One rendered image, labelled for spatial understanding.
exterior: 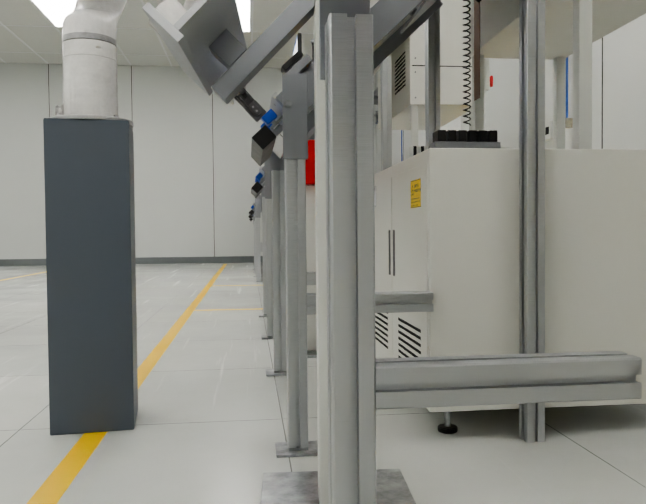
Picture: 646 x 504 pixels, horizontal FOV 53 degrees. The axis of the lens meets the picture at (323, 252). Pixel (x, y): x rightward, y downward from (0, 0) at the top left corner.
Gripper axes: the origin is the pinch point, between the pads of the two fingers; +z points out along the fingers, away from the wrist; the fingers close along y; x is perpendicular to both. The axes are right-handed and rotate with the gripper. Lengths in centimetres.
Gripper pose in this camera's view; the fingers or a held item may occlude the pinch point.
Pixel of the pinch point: (256, 111)
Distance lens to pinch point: 157.0
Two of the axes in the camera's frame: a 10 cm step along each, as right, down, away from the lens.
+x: 7.2, -6.9, 0.6
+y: 1.1, 0.3, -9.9
